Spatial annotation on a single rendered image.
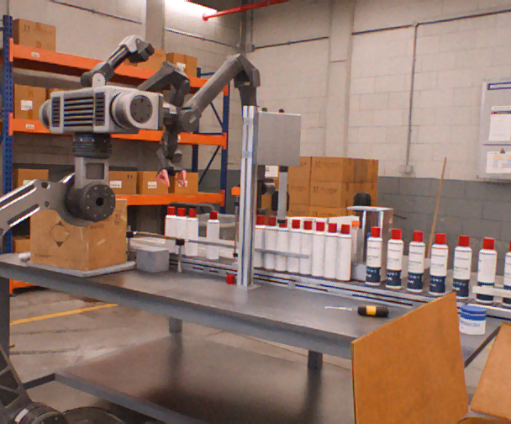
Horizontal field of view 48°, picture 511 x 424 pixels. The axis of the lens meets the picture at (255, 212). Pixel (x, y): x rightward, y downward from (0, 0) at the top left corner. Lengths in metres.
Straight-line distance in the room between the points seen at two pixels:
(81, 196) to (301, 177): 4.01
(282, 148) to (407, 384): 1.61
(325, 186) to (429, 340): 5.16
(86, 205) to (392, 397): 1.69
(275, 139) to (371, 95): 5.23
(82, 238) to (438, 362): 1.85
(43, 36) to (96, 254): 3.80
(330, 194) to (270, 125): 3.68
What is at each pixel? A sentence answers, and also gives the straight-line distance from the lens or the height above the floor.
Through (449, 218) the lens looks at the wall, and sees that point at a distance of 6.73.
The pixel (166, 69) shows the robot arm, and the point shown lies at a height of 1.66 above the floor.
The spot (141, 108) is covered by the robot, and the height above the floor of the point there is 1.45.
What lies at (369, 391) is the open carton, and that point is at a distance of 0.49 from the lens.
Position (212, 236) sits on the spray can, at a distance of 2.40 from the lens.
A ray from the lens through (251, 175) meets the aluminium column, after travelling 2.10.
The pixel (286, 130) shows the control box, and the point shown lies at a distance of 2.11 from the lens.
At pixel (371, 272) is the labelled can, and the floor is 0.93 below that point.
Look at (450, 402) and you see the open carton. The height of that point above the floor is 1.05.
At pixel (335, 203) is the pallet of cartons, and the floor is 0.94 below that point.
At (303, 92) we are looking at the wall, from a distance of 7.87.
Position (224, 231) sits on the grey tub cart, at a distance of 4.70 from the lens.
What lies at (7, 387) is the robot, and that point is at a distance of 2.27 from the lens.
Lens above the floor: 1.29
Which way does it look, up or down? 5 degrees down
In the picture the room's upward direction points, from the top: 2 degrees clockwise
